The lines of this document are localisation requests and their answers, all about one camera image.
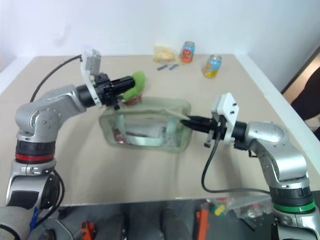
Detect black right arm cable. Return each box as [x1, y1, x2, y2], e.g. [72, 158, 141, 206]
[201, 128, 273, 196]

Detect yellow snack bag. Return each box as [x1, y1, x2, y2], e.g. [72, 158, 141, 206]
[152, 44, 179, 64]

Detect clear plastic bag of items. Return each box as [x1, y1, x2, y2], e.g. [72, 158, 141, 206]
[199, 195, 274, 222]

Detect orange black tool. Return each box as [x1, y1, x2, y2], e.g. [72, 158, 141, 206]
[79, 220, 98, 240]

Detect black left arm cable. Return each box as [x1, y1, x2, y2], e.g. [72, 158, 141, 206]
[29, 55, 85, 104]

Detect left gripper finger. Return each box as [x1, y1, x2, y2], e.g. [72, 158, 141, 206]
[109, 74, 137, 88]
[111, 84, 136, 97]

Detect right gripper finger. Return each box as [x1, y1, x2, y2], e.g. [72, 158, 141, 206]
[186, 115, 214, 125]
[179, 119, 214, 133]

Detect green plush keychain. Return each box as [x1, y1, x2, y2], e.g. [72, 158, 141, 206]
[121, 70, 147, 106]

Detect green transparent zip pouch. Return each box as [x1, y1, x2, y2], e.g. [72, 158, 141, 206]
[98, 96, 193, 154]

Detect yellow orange drink can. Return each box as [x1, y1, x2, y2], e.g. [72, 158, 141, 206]
[203, 54, 223, 79]

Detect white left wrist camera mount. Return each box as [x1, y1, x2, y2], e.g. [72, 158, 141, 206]
[80, 47, 105, 109]

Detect orange handled tool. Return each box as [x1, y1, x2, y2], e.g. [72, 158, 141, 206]
[195, 208, 210, 240]

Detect person in dark clothes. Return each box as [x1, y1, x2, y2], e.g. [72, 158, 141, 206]
[290, 65, 320, 141]

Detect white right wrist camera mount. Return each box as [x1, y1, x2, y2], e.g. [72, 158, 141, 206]
[210, 92, 241, 146]

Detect red blue drink can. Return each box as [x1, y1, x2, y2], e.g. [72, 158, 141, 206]
[180, 40, 196, 64]

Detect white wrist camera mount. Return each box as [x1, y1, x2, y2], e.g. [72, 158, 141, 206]
[80, 47, 105, 109]
[210, 92, 241, 146]

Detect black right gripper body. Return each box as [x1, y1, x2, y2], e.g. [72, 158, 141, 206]
[203, 116, 229, 148]

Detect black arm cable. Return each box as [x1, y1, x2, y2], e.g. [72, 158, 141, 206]
[201, 128, 273, 196]
[29, 55, 85, 104]

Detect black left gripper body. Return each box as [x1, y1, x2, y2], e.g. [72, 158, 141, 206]
[93, 72, 121, 111]

